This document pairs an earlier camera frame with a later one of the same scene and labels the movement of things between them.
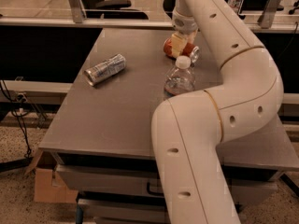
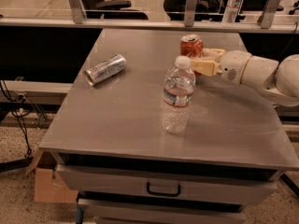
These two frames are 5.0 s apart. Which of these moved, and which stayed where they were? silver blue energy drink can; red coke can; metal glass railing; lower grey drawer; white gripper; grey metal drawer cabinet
Moved: red coke can; white gripper
Stayed: metal glass railing; lower grey drawer; grey metal drawer cabinet; silver blue energy drink can
